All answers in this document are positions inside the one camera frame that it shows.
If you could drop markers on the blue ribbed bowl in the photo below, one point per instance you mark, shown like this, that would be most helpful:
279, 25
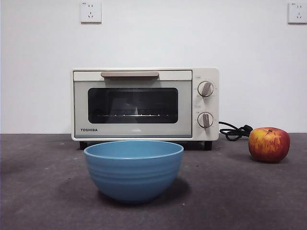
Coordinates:
134, 177

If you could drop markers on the red yellow apple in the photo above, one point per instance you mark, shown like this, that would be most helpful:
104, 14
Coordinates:
268, 146

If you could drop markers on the small beige oven knob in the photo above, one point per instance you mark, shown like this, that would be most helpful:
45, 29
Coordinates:
205, 119

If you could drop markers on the large beige oven knob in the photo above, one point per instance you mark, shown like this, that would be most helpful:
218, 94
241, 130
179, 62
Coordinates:
205, 89

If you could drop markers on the cream Toshiba toaster oven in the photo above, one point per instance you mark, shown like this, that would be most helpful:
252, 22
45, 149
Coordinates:
213, 105

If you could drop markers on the white wall socket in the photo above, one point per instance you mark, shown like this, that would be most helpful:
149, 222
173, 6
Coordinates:
91, 13
297, 13

